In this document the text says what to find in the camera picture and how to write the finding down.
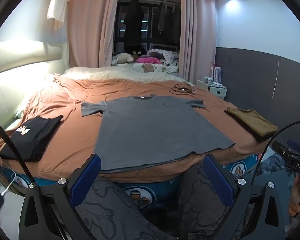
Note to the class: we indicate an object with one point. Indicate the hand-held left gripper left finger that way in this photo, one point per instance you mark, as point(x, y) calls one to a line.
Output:
point(86, 180)

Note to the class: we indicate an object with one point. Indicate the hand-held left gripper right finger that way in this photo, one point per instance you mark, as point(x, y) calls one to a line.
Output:
point(218, 180)

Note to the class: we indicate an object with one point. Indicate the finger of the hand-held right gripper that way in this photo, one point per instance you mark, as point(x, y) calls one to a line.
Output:
point(293, 145)

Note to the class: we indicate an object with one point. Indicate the grey t-shirt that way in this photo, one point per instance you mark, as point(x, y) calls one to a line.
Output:
point(152, 130)

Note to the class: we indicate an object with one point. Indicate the folded olive and black clothes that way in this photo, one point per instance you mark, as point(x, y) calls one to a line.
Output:
point(259, 138)

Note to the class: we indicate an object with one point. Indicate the person's right hand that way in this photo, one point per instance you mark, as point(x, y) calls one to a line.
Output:
point(293, 200)

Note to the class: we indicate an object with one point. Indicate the blue-grey shaggy rug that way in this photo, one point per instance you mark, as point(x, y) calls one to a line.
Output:
point(275, 165)

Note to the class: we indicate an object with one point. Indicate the person's right leg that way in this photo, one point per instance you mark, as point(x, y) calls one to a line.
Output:
point(197, 200)

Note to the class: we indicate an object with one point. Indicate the orange-brown blanket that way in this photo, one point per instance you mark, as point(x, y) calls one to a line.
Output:
point(72, 120)

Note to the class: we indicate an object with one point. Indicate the black folded printed t-shirt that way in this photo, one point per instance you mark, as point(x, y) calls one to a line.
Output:
point(37, 135)

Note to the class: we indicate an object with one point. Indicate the white nightstand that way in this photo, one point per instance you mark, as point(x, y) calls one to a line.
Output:
point(215, 90)

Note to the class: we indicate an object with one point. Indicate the cream duvet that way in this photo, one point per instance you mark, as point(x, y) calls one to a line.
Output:
point(110, 72)

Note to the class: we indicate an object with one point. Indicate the cream padded headboard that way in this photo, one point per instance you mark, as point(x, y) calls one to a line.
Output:
point(15, 80)

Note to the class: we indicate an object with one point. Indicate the cream stuffed toy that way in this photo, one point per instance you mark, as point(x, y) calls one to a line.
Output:
point(122, 58)

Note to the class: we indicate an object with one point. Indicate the brown stuffed bear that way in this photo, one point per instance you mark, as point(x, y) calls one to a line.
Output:
point(147, 68)

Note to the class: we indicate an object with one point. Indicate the floral cloth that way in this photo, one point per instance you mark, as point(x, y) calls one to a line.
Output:
point(168, 56)

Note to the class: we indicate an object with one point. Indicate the pink cloth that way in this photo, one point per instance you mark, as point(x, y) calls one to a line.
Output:
point(148, 60)

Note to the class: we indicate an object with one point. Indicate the black plush toy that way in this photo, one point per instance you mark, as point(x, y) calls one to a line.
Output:
point(137, 52)

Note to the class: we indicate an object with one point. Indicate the pink curtain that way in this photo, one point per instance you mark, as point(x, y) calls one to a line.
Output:
point(90, 25)
point(197, 35)

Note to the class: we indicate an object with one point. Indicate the dark hanging garment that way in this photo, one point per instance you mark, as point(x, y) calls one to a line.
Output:
point(161, 17)
point(176, 22)

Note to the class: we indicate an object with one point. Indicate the dark hanging coat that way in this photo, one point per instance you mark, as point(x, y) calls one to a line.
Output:
point(133, 22)

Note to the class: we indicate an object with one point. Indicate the white hanging garment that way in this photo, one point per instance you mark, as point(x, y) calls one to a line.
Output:
point(58, 2)

